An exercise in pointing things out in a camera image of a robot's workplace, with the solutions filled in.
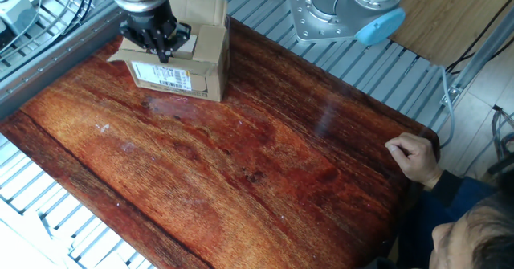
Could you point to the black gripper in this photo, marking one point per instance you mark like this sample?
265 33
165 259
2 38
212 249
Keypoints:
154 18

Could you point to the brown cardboard box with label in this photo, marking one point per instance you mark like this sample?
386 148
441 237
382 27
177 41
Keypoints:
209 80

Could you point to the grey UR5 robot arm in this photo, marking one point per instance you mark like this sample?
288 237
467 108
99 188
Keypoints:
379 27

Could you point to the grey control box green button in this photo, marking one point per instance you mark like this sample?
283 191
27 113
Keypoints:
16 14

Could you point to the person's right hand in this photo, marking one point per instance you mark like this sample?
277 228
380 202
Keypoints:
417 156

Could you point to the white paper sheets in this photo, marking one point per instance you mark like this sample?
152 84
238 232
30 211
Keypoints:
20 249

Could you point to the person in dark sleeve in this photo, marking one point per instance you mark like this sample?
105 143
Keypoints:
413 233

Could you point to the person's head dark hair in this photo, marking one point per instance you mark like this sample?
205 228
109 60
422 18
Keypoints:
482 241

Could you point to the thick aluminium frame rail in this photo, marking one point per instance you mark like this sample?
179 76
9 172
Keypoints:
48 68

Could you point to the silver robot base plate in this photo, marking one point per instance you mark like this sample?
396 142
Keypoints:
305 20

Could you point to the slanted aluminium profile post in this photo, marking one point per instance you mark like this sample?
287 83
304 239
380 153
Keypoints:
482 56

